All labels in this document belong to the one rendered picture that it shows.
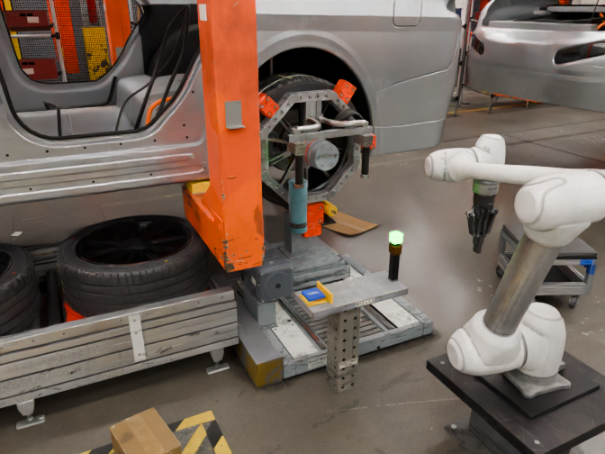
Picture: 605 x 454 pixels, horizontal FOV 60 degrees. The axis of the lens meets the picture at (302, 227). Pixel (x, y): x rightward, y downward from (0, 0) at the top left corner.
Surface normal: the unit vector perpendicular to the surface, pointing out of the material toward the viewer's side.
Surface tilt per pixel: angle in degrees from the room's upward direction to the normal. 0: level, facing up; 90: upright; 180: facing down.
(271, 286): 90
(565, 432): 0
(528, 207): 85
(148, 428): 0
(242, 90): 90
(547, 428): 0
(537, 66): 88
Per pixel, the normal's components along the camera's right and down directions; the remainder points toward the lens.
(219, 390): 0.00, -0.92
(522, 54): -0.89, 0.11
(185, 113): 0.44, 0.35
